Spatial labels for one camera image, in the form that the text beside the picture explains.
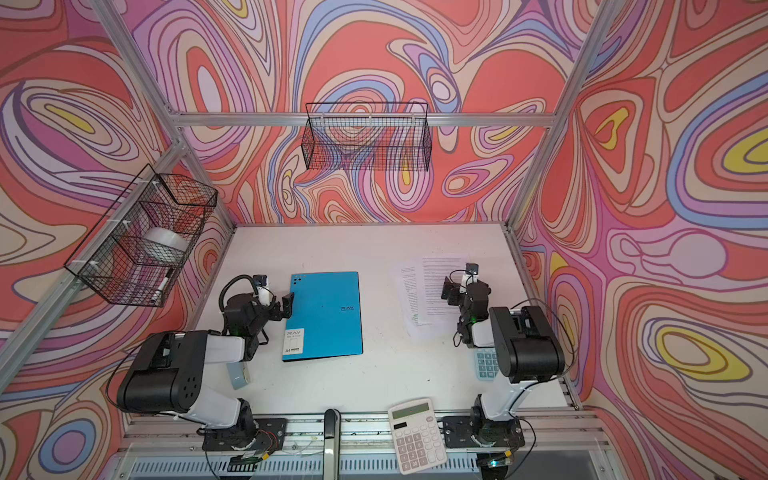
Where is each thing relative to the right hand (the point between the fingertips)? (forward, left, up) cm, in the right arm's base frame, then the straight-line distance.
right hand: (462, 283), depth 97 cm
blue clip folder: (-9, +44, -3) cm, 45 cm away
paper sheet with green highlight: (+4, +16, -3) cm, 17 cm away
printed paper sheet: (+7, +8, -2) cm, 11 cm away
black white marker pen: (-13, +80, +22) cm, 84 cm away
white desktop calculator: (-42, +19, -3) cm, 46 cm away
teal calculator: (-25, -3, -4) cm, 25 cm away
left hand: (-2, +59, +3) cm, 59 cm away
